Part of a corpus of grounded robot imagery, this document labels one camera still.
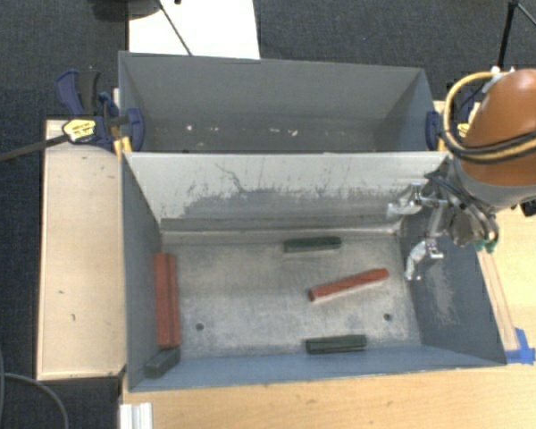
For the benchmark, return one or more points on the dark green flat block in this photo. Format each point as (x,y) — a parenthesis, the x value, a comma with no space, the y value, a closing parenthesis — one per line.
(336,344)
(161,363)
(312,244)

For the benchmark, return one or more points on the grey metal bin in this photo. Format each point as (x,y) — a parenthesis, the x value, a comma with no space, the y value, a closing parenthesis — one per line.
(268,284)

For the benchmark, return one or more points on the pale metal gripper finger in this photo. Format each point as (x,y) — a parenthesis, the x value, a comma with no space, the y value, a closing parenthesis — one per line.
(402,207)
(417,257)

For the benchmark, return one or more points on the red-brown flat block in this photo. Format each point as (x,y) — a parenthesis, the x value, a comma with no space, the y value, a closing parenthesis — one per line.
(348,284)
(167,300)

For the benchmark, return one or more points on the pale wood board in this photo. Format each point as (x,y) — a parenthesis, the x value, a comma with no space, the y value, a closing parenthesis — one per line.
(80,257)

